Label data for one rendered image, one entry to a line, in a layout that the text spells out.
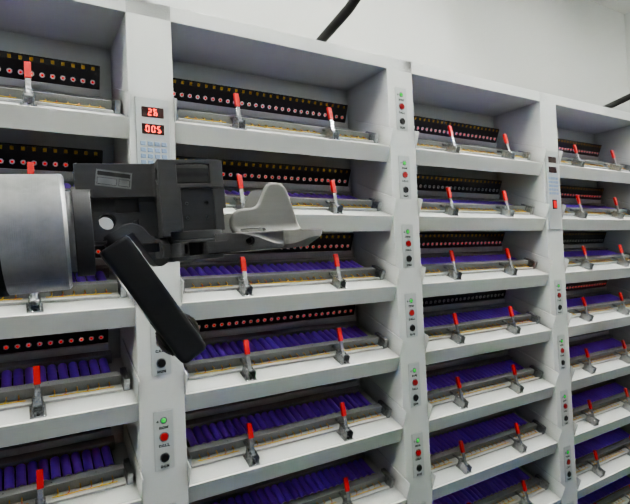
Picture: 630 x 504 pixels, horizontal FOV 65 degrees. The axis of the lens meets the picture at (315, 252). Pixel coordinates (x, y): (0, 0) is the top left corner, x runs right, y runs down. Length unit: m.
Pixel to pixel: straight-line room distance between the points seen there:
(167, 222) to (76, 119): 0.73
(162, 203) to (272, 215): 0.10
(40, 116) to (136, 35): 0.26
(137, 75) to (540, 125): 1.38
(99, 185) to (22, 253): 0.08
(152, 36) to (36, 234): 0.86
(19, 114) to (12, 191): 0.72
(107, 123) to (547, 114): 1.50
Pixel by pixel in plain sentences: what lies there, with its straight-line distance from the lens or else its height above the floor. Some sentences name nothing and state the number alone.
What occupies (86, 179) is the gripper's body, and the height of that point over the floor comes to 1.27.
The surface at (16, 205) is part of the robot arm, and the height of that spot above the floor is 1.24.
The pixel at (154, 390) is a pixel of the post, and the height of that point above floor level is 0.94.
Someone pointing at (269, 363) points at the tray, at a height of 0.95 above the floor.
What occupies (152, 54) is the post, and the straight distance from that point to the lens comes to 1.19.
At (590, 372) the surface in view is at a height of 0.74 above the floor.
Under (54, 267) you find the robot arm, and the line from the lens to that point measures 0.39.
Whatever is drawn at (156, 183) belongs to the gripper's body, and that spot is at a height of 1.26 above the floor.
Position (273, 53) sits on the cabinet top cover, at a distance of 1.36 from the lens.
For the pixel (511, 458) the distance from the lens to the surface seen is 1.85.
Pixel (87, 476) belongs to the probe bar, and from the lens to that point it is 1.20.
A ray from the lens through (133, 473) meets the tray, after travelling 1.20.
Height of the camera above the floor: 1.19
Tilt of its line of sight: 1 degrees up
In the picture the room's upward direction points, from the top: 2 degrees counter-clockwise
